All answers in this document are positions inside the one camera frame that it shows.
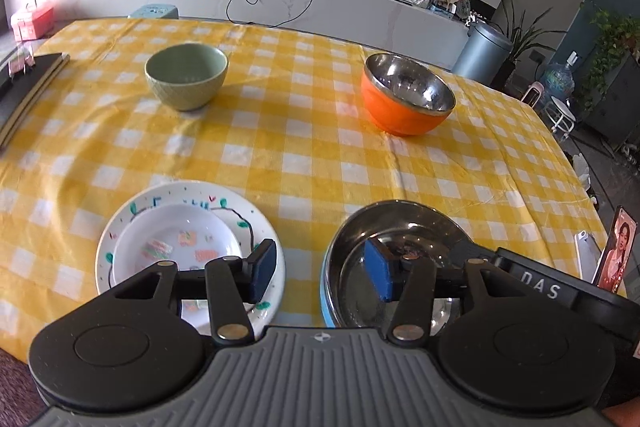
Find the person's right forearm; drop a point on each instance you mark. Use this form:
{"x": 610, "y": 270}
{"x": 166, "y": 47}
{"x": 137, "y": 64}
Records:
{"x": 625, "y": 414}

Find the pink storage box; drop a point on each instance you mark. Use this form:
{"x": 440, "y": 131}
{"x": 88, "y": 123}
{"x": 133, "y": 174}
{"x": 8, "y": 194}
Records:
{"x": 32, "y": 22}

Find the bushy green houseplant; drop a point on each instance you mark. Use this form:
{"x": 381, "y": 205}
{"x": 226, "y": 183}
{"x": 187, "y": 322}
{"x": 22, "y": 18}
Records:
{"x": 612, "y": 42}

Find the small pink heater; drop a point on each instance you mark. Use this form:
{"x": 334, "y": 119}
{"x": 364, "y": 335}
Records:
{"x": 532, "y": 94}

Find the white round stool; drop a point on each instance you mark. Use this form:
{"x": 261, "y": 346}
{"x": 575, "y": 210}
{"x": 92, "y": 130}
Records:
{"x": 560, "y": 114}

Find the grey metal trash can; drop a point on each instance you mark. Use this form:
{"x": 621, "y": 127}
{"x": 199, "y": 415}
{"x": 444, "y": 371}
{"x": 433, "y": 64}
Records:
{"x": 480, "y": 52}

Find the tall potted plant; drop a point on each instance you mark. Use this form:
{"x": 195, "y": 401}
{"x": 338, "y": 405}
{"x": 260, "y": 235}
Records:
{"x": 522, "y": 37}

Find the blue water jug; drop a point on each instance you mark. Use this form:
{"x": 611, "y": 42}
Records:
{"x": 559, "y": 79}

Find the light blue stool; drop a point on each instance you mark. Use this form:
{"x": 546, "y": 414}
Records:
{"x": 152, "y": 11}

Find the blue steel-lined bowl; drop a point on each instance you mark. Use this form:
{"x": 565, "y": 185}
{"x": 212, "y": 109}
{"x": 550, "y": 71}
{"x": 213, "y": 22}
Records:
{"x": 350, "y": 267}

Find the green ceramic bowl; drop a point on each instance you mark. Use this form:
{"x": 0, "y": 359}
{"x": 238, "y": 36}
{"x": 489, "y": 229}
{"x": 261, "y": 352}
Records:
{"x": 187, "y": 87}

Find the white painted vine plate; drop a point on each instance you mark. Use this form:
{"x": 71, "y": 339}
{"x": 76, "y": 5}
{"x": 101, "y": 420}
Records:
{"x": 235, "y": 212}

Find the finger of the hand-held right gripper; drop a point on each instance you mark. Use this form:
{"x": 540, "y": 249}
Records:
{"x": 475, "y": 247}

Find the black notebook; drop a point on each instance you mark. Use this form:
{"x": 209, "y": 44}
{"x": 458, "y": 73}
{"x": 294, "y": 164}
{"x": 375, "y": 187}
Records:
{"x": 25, "y": 97}

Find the portrait photo card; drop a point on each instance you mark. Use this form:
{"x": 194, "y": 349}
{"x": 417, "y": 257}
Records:
{"x": 617, "y": 249}

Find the small white patterned plate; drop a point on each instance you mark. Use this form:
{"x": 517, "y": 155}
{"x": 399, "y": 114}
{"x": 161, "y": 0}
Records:
{"x": 175, "y": 237}

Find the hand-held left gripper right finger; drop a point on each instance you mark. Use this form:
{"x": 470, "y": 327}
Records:
{"x": 380, "y": 272}

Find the white stand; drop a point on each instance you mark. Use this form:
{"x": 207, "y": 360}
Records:
{"x": 586, "y": 254}

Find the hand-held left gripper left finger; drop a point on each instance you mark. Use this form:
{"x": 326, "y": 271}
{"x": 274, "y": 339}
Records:
{"x": 264, "y": 271}

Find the orange steel-lined bowl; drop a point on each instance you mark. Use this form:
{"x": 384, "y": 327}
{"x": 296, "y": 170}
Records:
{"x": 395, "y": 112}

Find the yellow checked tablecloth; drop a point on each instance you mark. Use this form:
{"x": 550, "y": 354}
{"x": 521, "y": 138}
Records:
{"x": 300, "y": 147}

